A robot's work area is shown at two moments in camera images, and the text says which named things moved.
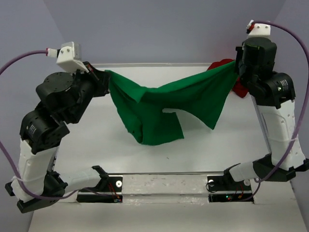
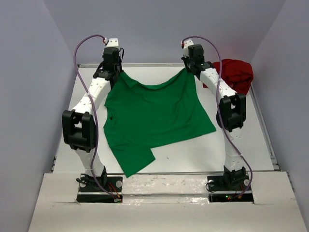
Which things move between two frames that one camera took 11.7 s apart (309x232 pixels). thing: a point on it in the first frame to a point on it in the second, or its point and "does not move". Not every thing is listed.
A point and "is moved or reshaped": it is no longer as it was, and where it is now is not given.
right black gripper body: x=241 y=67 to x=189 y=63
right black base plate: x=225 y=183 does not move
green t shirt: x=205 y=96 is moved or reshaped
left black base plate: x=110 y=184 does not move
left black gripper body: x=94 y=81 to x=118 y=66
